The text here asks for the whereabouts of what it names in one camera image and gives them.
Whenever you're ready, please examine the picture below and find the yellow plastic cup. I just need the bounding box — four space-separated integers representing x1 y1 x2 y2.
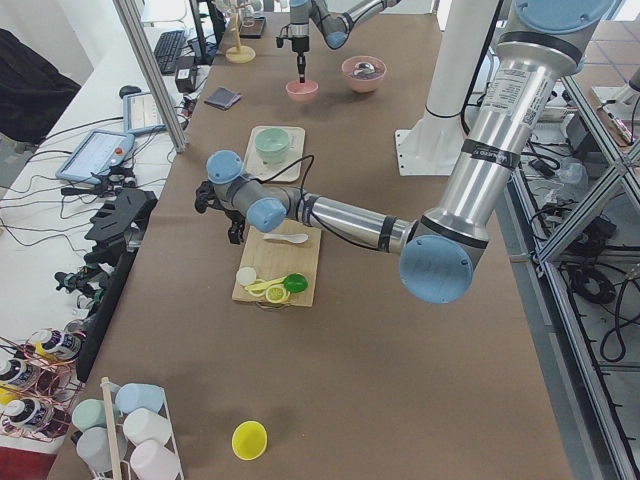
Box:
231 420 268 461

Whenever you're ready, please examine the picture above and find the black slotted rack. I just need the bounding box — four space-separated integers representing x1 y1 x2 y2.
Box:
76 188 158 383

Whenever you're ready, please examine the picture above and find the blue teach pendant tablet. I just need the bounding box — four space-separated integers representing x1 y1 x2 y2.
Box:
55 129 135 184

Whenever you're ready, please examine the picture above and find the large pink bowl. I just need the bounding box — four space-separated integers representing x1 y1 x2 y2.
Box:
341 56 387 93

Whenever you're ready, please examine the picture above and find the grey folded cloth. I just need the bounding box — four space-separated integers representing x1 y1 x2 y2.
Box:
204 87 242 110

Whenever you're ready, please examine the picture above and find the black keyboard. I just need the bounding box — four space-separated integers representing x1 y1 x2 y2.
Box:
153 30 186 75

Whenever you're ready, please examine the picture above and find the wooden mug tree stand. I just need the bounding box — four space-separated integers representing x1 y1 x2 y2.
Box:
218 0 256 64

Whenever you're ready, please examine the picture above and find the white plastic spoon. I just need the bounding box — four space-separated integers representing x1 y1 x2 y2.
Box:
263 233 309 245

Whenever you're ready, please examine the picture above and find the cream rectangular tray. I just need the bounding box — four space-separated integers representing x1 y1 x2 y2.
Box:
244 126 305 183

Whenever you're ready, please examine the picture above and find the green toy lime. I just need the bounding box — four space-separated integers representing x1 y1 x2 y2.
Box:
283 273 309 293

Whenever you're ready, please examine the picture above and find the blue plastic cup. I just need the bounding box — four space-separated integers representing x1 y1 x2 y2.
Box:
115 383 164 414

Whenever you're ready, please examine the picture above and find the green plastic cup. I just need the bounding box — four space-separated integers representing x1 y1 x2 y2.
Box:
71 398 107 432

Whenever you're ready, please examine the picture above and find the black power adapter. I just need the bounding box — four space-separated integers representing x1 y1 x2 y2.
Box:
174 55 198 93

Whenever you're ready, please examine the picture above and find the copper wire bottle basket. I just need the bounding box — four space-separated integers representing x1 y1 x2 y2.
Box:
1 328 84 442

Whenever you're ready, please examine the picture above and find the grey plastic cup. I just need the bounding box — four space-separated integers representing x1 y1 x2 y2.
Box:
76 426 112 472

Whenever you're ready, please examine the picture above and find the aluminium frame post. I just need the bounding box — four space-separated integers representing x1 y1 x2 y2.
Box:
112 0 187 153

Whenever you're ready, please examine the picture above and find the pink plastic cup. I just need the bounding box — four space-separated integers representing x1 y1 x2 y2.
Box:
130 439 180 480

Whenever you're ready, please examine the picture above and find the bamboo cutting board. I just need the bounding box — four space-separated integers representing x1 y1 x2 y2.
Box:
239 220 321 307

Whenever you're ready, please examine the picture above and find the small pink bowl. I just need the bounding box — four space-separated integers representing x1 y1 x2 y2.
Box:
285 80 319 104

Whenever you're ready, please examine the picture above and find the green bowl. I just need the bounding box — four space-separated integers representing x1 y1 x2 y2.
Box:
254 127 291 165

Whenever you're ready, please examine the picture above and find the white plastic cup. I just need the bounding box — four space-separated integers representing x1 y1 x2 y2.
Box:
123 408 172 445

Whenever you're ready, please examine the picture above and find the toy lemon slice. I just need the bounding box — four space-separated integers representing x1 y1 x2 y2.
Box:
264 284 290 304

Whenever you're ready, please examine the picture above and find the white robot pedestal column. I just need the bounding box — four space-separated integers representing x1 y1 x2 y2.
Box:
396 0 502 176

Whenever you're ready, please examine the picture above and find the white wire cup rack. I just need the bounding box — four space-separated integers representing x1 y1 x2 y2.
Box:
100 377 185 479

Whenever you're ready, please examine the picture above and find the white round toy slice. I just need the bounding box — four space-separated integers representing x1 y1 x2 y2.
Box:
236 266 257 287

